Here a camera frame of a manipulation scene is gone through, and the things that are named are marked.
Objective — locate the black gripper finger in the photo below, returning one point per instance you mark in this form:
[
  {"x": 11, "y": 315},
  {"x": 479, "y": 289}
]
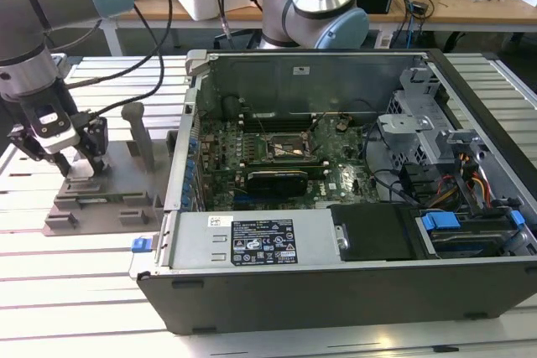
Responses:
[
  {"x": 96, "y": 140},
  {"x": 31, "y": 146}
]

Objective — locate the metal locking lever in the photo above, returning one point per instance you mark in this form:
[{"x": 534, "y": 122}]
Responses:
[
  {"x": 263, "y": 128},
  {"x": 316, "y": 126}
]

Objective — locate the CPU socket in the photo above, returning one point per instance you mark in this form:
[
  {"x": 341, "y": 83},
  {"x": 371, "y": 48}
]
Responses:
[{"x": 289, "y": 146}]

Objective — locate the grey parts rack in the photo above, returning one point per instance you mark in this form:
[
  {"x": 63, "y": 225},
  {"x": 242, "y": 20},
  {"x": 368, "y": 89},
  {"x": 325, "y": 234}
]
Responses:
[{"x": 121, "y": 173}]

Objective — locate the blue case latch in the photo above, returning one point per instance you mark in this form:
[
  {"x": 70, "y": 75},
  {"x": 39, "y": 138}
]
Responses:
[{"x": 140, "y": 245}]

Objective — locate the wooden desk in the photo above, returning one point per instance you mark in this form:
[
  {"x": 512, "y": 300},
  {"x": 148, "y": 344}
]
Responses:
[
  {"x": 461, "y": 10},
  {"x": 151, "y": 14}
]

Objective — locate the silver power supply box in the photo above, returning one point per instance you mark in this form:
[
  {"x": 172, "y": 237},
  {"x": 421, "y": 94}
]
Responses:
[{"x": 193, "y": 245}]

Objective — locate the blue expansion slot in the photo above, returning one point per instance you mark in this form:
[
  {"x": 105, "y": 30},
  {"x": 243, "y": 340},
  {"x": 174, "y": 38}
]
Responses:
[{"x": 242, "y": 200}]

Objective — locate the RAM slot with white clips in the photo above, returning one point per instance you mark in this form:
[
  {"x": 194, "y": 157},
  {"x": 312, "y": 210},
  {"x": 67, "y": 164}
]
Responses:
[
  {"x": 285, "y": 159},
  {"x": 285, "y": 165},
  {"x": 279, "y": 116},
  {"x": 279, "y": 124}
]

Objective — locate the white case label sticker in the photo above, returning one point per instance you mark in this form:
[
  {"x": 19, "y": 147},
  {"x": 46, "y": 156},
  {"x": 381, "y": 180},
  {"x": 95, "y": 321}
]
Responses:
[{"x": 300, "y": 70}]

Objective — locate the silver coin battery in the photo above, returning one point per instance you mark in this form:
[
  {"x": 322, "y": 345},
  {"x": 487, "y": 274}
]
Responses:
[{"x": 343, "y": 124}]

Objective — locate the green motherboard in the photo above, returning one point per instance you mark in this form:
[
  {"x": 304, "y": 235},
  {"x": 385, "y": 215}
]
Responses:
[{"x": 348, "y": 173}]

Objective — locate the open black PC case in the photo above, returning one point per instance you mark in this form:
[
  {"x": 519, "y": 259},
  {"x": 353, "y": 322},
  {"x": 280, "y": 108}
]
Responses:
[{"x": 319, "y": 303}]

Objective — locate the black plastic shroud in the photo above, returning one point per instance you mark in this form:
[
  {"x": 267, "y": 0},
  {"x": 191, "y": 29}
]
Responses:
[{"x": 377, "y": 232}]

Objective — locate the black power connector block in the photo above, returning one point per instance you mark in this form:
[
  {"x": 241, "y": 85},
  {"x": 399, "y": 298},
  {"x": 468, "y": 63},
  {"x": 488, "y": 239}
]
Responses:
[{"x": 415, "y": 182}]

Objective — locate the silver metal drive cage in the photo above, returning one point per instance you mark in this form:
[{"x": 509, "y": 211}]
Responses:
[{"x": 419, "y": 144}]

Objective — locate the small black adapter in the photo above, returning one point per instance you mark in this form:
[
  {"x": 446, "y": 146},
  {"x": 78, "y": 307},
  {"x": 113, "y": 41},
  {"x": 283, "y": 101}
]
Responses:
[{"x": 419, "y": 8}]

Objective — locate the hard disk in blue carrier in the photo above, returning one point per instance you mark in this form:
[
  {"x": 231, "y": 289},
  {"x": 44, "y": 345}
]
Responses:
[{"x": 461, "y": 242}]

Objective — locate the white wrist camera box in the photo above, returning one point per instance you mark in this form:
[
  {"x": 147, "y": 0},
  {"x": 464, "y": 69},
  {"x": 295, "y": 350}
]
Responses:
[{"x": 58, "y": 140}]

